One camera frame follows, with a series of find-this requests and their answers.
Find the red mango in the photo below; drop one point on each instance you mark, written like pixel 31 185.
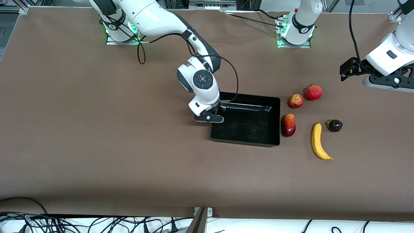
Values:
pixel 288 125

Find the red yellow apple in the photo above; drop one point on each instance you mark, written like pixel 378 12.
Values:
pixel 296 101

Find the black plastic box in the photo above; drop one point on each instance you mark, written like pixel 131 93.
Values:
pixel 249 129

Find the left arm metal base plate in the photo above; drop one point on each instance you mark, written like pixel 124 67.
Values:
pixel 307 46

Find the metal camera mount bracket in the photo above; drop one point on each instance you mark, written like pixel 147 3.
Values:
pixel 199 223

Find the yellow banana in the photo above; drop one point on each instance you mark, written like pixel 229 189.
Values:
pixel 317 142

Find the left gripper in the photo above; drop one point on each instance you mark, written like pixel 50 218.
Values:
pixel 358 65

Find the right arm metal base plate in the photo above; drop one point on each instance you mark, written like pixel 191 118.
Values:
pixel 111 42

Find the red pomegranate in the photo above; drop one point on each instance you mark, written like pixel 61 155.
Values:
pixel 314 93

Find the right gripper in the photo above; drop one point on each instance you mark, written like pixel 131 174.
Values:
pixel 221 109

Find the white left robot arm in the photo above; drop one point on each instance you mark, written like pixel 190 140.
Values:
pixel 302 22

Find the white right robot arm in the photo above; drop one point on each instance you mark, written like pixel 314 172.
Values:
pixel 152 16

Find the aluminium frame corner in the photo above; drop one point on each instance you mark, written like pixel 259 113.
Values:
pixel 395 16

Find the dark purple mangosteen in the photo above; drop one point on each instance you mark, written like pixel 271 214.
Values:
pixel 335 125

